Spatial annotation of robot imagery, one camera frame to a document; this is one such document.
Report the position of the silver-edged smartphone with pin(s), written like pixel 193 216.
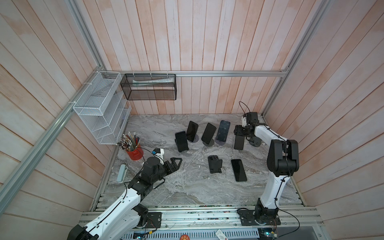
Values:
pixel 239 142

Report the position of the grey round empty phone stand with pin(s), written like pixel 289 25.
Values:
pixel 255 141

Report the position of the grey round stand middle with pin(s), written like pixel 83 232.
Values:
pixel 210 144

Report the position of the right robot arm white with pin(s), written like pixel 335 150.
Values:
pixel 282 163

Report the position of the teal smartphone on round stand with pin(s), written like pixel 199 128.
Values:
pixel 208 133

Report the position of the red pencil cup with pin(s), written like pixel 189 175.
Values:
pixel 135 154

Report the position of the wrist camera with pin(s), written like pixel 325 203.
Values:
pixel 244 121
pixel 158 152

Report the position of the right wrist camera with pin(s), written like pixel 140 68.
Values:
pixel 244 121

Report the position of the green smartphone on round stand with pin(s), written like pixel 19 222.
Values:
pixel 192 130

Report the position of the black wire mesh basket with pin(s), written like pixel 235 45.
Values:
pixel 149 87

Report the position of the blue-edged smartphone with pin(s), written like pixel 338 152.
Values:
pixel 181 141

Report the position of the white wire mesh shelf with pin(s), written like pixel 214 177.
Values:
pixel 102 107

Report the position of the black folding phone stand front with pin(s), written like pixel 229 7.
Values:
pixel 215 164

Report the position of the purple smartphone on round stand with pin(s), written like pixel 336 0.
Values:
pixel 223 131

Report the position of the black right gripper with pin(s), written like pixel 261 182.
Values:
pixel 237 130

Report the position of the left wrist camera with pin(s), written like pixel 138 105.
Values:
pixel 158 152

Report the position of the green-edged smartphone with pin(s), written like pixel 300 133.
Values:
pixel 239 170

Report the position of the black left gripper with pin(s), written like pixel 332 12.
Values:
pixel 175 167

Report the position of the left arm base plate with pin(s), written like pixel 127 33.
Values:
pixel 151 220

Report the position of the bundle of coloured pencils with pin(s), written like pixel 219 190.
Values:
pixel 129 142

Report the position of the purple round stand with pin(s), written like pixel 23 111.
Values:
pixel 219 142

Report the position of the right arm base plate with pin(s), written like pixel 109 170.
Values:
pixel 258 217

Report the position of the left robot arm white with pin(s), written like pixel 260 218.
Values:
pixel 127 212

